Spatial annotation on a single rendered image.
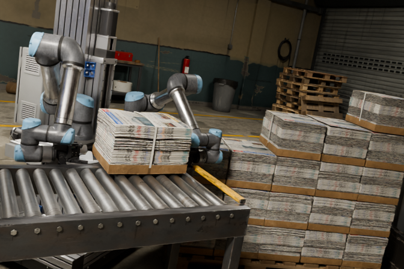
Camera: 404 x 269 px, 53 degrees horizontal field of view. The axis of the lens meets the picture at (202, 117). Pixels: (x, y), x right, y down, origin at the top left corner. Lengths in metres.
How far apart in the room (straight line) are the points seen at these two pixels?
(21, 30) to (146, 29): 2.53
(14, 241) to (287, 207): 1.72
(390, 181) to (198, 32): 7.41
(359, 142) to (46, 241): 1.95
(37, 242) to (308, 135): 1.70
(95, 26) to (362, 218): 2.05
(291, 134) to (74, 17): 1.45
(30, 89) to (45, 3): 6.08
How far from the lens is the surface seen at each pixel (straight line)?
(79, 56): 1.90
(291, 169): 2.57
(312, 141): 2.56
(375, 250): 3.04
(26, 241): 1.38
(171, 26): 9.37
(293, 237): 2.74
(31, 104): 2.63
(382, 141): 2.77
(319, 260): 2.89
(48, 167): 1.84
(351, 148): 2.68
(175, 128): 1.82
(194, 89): 2.36
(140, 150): 1.80
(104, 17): 2.44
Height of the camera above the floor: 1.40
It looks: 10 degrees down
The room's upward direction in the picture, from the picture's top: 9 degrees clockwise
